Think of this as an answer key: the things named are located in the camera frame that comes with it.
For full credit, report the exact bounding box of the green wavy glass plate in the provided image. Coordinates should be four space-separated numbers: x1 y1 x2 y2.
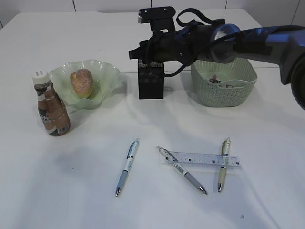
49 59 122 109

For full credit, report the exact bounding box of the blue white ballpoint pen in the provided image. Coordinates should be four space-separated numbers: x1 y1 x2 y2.
115 138 140 198

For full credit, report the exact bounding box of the brown coffee bottle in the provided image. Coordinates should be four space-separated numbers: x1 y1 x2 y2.
32 71 71 136

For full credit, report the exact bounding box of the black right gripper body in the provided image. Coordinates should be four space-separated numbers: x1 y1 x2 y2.
129 23 214 66

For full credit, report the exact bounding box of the black pen holder box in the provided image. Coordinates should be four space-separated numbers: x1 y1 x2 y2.
138 59 164 100

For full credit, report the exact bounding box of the clear plastic ruler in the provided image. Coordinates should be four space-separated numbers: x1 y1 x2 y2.
164 152 241 168

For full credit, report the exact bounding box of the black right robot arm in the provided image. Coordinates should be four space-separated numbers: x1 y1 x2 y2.
129 21 305 108

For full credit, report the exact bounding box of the brown bread roll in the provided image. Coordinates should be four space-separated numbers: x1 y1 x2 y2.
70 68 93 99

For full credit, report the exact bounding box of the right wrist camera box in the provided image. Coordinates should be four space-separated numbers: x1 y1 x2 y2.
138 6 176 35

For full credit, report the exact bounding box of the beige ballpoint pen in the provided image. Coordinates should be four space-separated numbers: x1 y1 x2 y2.
217 137 231 193

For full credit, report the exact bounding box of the white paper ball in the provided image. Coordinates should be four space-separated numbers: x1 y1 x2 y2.
208 74 221 83

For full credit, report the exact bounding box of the grey white ballpoint pen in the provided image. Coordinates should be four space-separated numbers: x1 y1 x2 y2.
156 146 208 195

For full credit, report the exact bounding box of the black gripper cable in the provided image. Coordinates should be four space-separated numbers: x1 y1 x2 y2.
164 8 226 77

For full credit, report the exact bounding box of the green plastic woven basket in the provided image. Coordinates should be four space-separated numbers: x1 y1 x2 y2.
191 58 257 107

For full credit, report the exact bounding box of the grey paper ball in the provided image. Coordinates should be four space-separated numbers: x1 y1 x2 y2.
219 82 240 88

